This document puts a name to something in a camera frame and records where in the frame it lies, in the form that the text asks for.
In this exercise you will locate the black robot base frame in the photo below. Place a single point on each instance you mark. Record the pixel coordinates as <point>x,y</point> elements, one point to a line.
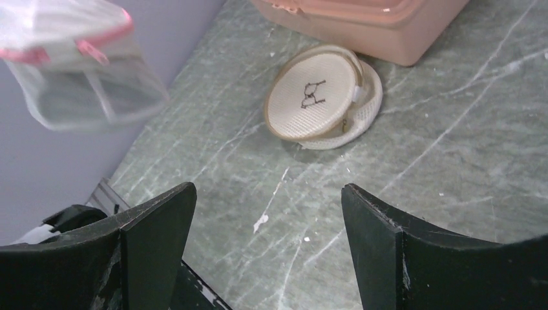
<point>192,293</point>

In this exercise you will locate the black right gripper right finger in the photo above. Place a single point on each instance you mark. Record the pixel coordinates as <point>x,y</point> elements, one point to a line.
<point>403,262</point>

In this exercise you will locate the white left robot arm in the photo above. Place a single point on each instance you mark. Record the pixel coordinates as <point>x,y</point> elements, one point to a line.
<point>68,219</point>

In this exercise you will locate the pink plastic toolbox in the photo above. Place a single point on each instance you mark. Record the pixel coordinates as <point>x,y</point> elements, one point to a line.
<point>399,32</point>

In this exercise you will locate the clear round lidded container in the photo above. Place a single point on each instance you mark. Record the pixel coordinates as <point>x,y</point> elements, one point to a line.
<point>79,65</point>

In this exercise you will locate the white mesh laundry bag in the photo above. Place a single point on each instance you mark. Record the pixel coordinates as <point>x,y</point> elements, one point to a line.
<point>323,98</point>

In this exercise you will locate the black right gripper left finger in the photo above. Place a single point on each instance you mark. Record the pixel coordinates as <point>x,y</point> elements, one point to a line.
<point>126,261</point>

